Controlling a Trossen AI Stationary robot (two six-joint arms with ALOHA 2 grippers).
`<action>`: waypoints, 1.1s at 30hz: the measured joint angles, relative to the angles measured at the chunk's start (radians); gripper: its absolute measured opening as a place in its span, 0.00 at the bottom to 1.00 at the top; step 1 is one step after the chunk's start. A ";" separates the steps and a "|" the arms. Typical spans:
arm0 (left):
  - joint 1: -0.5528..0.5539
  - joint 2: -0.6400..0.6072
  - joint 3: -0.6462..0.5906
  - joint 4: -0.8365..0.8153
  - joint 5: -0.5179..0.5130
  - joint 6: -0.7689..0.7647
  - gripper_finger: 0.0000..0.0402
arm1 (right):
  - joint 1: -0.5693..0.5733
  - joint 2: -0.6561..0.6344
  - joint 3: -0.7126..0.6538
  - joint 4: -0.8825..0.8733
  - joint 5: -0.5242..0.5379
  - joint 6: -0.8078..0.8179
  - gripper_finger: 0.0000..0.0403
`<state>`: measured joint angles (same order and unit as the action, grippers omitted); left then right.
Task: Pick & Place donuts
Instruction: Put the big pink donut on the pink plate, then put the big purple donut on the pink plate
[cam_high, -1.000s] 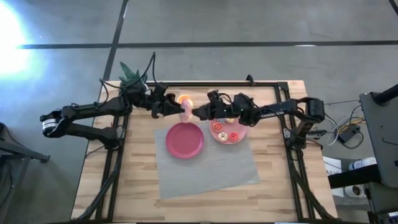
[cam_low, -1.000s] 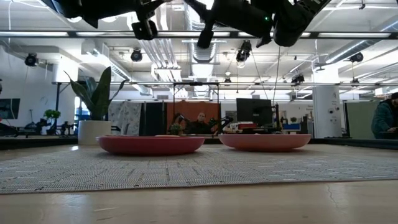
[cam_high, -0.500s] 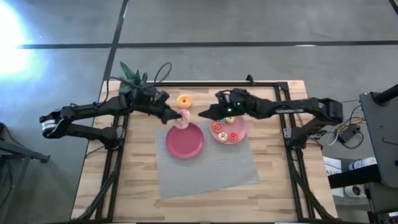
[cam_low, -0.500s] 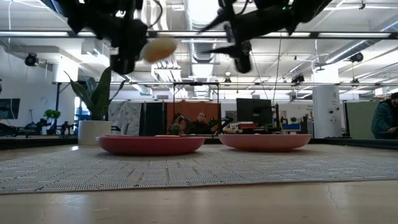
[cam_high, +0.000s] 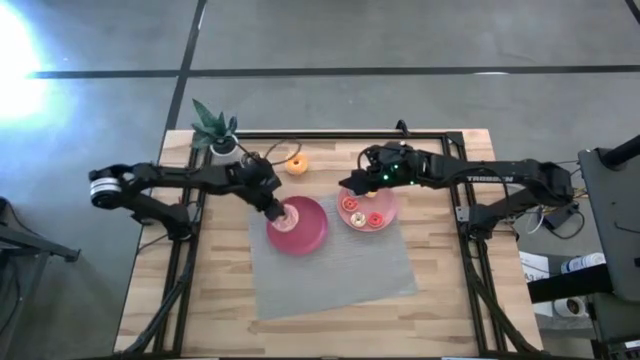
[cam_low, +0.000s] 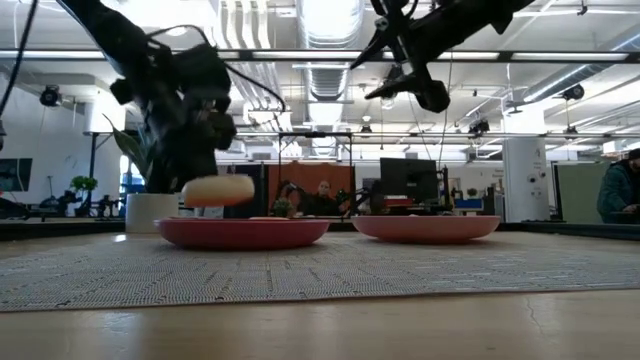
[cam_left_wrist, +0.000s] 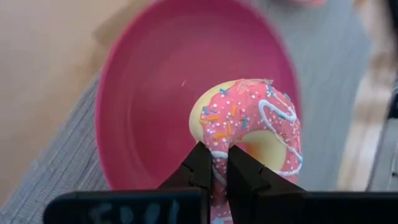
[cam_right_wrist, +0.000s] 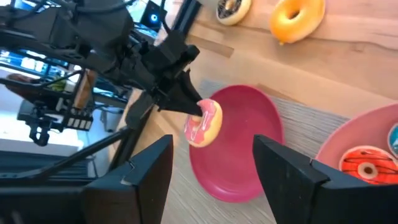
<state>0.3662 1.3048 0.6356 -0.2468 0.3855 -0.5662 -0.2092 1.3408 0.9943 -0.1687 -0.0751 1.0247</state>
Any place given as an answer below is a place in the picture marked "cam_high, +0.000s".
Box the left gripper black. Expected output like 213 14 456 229
227 158 287 223

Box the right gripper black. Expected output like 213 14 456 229
339 142 419 197

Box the light pink plate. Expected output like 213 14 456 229
336 184 399 233

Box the dark pink plate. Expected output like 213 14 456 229
265 195 330 257

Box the white plant pot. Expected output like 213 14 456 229
209 134 241 166

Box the grey mesh mat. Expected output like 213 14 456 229
247 194 419 321

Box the green snake plant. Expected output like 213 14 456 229
189 98 239 151

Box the white labelled box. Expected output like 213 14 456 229
518 249 551 284

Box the black power adapter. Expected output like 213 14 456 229
542 200 581 231

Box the black shelf bar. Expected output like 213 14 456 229
527 264 614 304

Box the white bottle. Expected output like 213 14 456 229
559 252 607 275

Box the black tripod stand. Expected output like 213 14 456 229
0 197 81 264

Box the white tape roll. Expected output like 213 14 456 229
553 296 586 319

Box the grey metal stand panel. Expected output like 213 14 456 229
577 134 640 304

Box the black aluminium table frame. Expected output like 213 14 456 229
117 128 544 359

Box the black cable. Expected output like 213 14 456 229
263 138 304 166

